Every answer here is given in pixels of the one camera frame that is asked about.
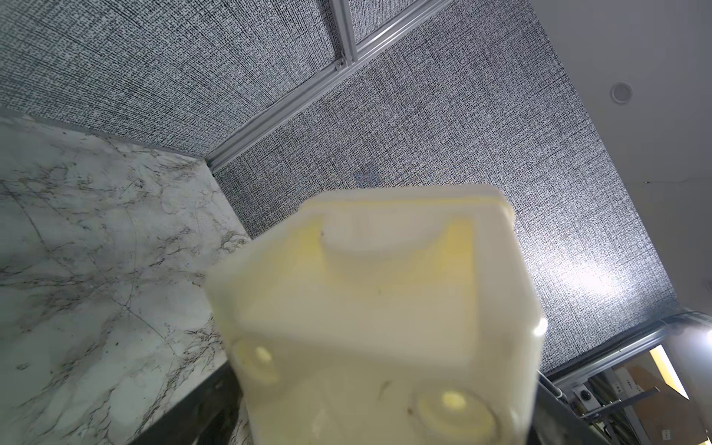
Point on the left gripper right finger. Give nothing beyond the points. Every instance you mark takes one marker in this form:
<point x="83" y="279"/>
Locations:
<point x="553" y="421"/>

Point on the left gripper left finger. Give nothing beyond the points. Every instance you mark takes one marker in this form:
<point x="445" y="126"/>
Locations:
<point x="207" y="415"/>

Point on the white wrap dispenser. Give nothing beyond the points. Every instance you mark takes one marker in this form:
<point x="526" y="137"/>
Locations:
<point x="384" y="316"/>

